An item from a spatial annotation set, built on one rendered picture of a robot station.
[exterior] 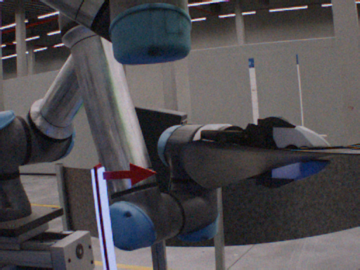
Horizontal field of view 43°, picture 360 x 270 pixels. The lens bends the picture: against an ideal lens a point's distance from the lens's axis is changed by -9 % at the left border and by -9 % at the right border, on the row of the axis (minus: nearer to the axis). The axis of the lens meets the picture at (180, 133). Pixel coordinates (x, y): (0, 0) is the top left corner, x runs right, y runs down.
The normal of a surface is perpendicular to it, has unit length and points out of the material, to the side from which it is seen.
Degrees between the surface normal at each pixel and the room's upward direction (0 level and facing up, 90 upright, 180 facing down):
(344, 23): 90
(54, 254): 90
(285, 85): 90
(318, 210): 90
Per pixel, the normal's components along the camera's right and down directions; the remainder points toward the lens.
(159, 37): 0.23, 0.07
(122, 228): -0.64, 0.09
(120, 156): 0.02, -0.14
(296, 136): -0.83, -0.01
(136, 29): -0.24, 0.11
